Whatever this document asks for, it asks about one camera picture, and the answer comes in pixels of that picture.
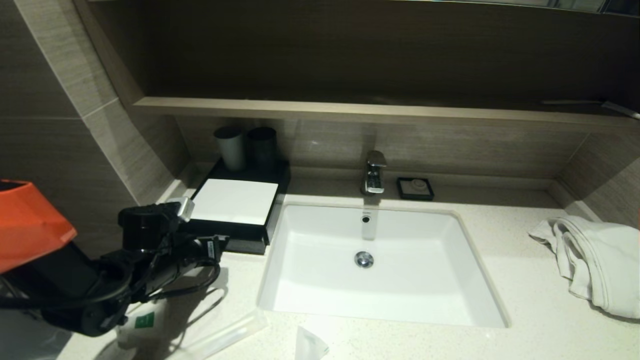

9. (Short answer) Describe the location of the wooden wall shelf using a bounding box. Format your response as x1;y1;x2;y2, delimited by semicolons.
132;96;640;132

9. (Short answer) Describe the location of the dark brown cup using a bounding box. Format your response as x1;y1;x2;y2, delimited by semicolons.
247;126;278;172

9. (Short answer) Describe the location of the white flat sheet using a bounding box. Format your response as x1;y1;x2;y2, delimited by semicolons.
191;179;280;227

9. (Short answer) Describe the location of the wall mirror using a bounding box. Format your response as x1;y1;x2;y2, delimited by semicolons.
425;0;640;16

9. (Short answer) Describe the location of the grey cup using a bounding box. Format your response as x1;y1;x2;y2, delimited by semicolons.
214;126;247;172

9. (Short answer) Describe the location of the black box drawer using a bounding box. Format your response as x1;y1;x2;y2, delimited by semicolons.
222;236;270;256

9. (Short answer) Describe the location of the long clear plastic packet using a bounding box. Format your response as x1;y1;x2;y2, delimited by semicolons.
185;309;270;360

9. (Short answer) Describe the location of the white towel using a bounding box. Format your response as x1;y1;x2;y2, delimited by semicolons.
526;215;640;320

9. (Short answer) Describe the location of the chrome faucet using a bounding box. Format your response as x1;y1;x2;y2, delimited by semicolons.
361;151;388;197

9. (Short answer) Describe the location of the sachet with green label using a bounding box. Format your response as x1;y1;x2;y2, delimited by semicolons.
116;307;170;351

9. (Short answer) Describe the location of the black soap dish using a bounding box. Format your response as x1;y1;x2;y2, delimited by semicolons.
396;177;435;202

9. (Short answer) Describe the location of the white ceramic sink basin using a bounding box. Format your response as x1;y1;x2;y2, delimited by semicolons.
257;202;511;329

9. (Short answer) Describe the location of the black amenity drawer box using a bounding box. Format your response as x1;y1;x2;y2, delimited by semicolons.
190;159;292;256

